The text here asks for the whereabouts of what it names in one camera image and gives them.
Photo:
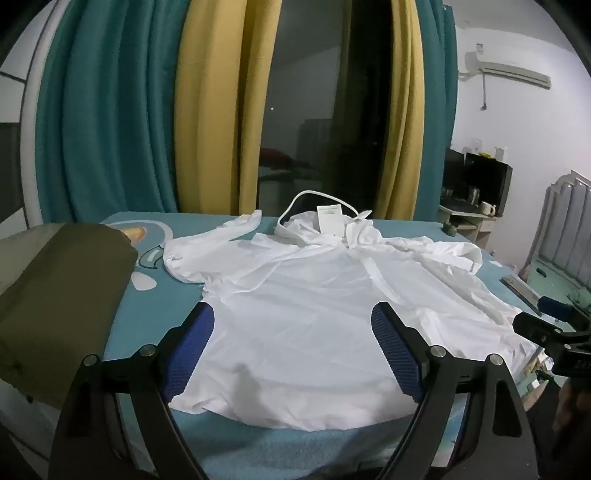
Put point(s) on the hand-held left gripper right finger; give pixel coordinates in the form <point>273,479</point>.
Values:
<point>397,350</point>

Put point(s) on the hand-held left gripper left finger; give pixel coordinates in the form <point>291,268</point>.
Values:
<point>194,350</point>

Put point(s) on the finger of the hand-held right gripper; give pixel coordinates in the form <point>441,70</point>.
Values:
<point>535,327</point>
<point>556,308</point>

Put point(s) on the white hooded shirt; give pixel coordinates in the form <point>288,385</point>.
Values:
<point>300,323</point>

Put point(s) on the person's right hand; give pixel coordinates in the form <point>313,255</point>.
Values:
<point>568,406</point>

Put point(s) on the pale green cabinet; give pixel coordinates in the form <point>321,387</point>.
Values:
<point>554,277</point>

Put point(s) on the grey smartphone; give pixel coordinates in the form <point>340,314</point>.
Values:
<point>521,293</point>

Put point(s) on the grey padded headboard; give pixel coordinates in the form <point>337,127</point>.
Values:
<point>563,221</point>

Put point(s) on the white shelf unit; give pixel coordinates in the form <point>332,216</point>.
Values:
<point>480,226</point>

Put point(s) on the white mug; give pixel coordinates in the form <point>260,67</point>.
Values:
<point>487,208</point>

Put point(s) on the teal printed blanket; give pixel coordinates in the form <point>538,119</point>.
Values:
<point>277,450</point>

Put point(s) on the small green object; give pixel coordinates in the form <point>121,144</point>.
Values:
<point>449,228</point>

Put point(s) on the dark olive folded cloth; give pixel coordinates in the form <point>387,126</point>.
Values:
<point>69,300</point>

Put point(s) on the metal kettle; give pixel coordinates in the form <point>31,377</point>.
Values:
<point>473,194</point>

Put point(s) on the narrow yellow curtain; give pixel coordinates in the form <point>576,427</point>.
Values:
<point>401,138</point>

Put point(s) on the narrow teal curtain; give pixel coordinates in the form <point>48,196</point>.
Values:
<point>436,115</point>

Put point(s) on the air conditioner pipe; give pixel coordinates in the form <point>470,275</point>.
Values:
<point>484,92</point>

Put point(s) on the wide yellow curtain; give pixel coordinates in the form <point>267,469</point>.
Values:
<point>217,115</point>

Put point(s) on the white air conditioner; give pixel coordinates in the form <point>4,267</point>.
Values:
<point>503,64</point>

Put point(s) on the wide teal curtain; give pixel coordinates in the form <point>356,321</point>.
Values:
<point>106,115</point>

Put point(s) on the dark glass window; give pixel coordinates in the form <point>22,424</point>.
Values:
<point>314,92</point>

